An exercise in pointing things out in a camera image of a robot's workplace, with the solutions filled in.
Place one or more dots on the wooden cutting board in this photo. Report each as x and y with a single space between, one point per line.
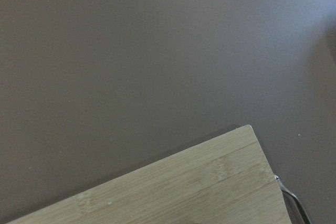
226 179

